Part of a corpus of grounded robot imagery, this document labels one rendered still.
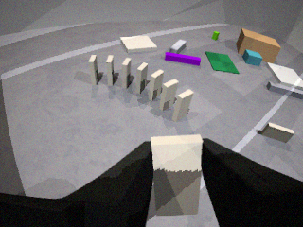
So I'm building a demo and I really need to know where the teal block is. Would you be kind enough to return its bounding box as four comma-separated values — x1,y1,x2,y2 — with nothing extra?
242,49,262,66

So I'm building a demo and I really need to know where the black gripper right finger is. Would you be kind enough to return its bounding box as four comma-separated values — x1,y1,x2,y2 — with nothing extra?
201,137,303,227

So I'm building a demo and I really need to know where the purple flat bar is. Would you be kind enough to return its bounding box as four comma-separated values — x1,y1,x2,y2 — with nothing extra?
166,52,201,65

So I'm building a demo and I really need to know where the brown cardboard box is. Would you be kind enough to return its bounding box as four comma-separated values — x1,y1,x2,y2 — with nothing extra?
236,28,281,64

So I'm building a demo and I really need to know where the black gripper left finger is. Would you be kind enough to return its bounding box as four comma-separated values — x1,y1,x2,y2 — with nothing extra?
0,141,154,227

